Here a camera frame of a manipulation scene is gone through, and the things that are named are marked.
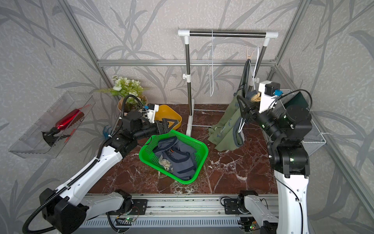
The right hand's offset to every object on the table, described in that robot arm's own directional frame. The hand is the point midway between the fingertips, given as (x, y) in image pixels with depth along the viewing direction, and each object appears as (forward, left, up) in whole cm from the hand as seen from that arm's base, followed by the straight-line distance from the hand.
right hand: (243, 94), depth 51 cm
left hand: (+3, +28, -21) cm, 35 cm away
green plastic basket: (0, +48, -49) cm, 68 cm away
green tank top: (-2, +2, -22) cm, 22 cm away
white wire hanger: (+51, +7, -19) cm, 55 cm away
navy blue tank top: (-5, +27, -41) cm, 50 cm away
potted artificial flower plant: (+33, +63, -22) cm, 75 cm away
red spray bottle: (+1, +77, -17) cm, 79 cm away
